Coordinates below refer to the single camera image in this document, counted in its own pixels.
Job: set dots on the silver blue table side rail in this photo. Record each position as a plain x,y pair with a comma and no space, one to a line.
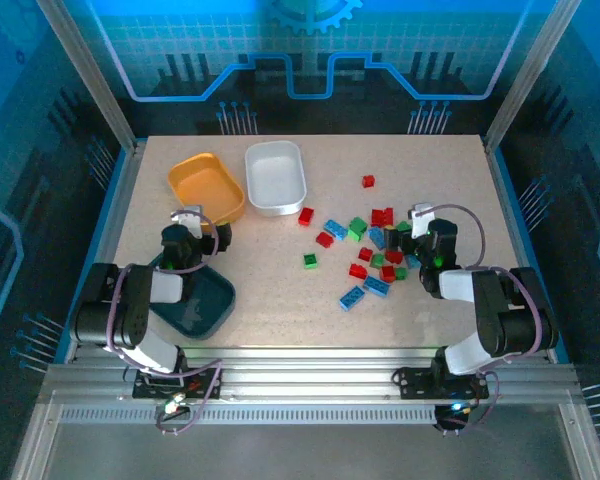
505,200
122,200

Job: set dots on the white plastic container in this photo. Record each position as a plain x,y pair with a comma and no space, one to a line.
275,175

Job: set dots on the dark teal plastic container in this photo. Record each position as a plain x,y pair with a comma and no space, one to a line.
205,305

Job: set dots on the small lit controller board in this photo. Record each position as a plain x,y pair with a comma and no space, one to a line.
172,404
455,409

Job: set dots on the yellow plastic container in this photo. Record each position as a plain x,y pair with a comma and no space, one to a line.
205,185

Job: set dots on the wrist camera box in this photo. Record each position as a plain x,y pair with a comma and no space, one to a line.
187,218
421,220

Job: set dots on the aluminium frame post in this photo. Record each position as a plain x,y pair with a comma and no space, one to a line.
528,75
90,75

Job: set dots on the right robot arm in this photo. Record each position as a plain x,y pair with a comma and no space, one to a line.
500,320

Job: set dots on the aluminium table rail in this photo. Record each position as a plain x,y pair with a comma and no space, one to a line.
305,380

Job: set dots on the small red lego brick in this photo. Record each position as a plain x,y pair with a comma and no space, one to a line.
368,181

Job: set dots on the large green lego brick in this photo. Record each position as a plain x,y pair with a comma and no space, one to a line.
357,229

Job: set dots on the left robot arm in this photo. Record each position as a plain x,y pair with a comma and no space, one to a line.
130,310

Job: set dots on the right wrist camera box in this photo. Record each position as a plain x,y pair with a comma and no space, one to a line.
421,220

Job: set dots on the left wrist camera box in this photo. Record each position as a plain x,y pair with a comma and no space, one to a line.
187,218

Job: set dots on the short blue lego brick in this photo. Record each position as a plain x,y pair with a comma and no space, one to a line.
412,261

